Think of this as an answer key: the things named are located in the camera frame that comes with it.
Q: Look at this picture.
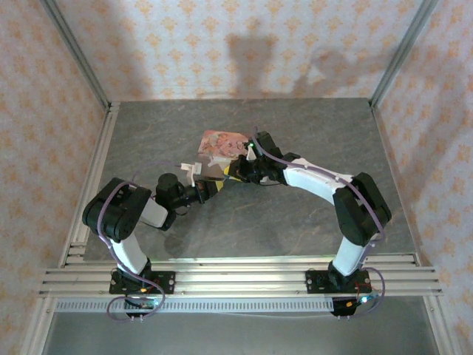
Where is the pink illustrated storybook box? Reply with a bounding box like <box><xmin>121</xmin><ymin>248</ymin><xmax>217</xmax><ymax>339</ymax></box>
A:
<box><xmin>197</xmin><ymin>129</ymin><xmax>249</xmax><ymax>183</ymax></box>

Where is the aluminium table side rail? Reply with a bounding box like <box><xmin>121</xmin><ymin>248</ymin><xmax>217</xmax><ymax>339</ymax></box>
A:
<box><xmin>369</xmin><ymin>100</ymin><xmax>423</xmax><ymax>267</ymax></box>
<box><xmin>58</xmin><ymin>102</ymin><xmax>121</xmax><ymax>268</ymax></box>

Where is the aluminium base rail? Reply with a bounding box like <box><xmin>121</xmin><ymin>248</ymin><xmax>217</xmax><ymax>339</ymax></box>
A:
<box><xmin>38</xmin><ymin>252</ymin><xmax>445</xmax><ymax>297</ymax></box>

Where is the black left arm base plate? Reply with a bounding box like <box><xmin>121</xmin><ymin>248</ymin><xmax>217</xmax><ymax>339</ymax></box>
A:
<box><xmin>109</xmin><ymin>271</ymin><xmax>176</xmax><ymax>296</ymax></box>

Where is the white slotted cable duct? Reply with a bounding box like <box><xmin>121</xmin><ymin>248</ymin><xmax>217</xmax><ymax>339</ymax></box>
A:
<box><xmin>54</xmin><ymin>297</ymin><xmax>336</xmax><ymax>314</ymax></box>

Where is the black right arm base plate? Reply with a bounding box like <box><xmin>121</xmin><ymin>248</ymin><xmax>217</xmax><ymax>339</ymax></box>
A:
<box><xmin>305</xmin><ymin>269</ymin><xmax>371</xmax><ymax>296</ymax></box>

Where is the aluminium frame post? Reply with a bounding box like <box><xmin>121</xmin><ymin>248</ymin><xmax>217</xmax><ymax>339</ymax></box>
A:
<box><xmin>369</xmin><ymin>0</ymin><xmax>441</xmax><ymax>108</ymax></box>
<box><xmin>39</xmin><ymin>0</ymin><xmax>112</xmax><ymax>109</ymax></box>

